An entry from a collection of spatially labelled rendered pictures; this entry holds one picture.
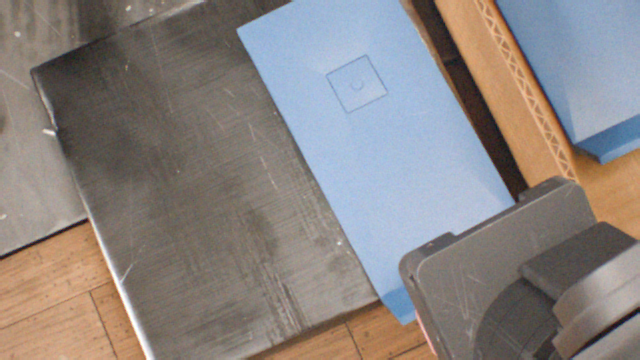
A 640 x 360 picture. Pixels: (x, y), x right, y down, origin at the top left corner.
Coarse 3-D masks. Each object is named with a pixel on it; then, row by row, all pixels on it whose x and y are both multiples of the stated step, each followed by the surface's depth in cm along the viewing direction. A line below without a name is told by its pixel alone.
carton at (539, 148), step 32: (448, 0) 59; (480, 0) 55; (448, 32) 62; (480, 32) 56; (480, 64) 59; (512, 64) 54; (480, 96) 61; (512, 96) 55; (544, 96) 61; (512, 128) 58; (544, 128) 53; (544, 160) 55; (576, 160) 60; (608, 192) 59
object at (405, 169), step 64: (320, 0) 60; (384, 0) 60; (256, 64) 59; (320, 64) 59; (384, 64) 59; (320, 128) 58; (384, 128) 58; (448, 128) 58; (384, 192) 58; (448, 192) 58; (384, 256) 57
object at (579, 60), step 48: (528, 0) 61; (576, 0) 61; (624, 0) 61; (528, 48) 61; (576, 48) 61; (624, 48) 61; (576, 96) 60; (624, 96) 60; (576, 144) 59; (624, 144) 57
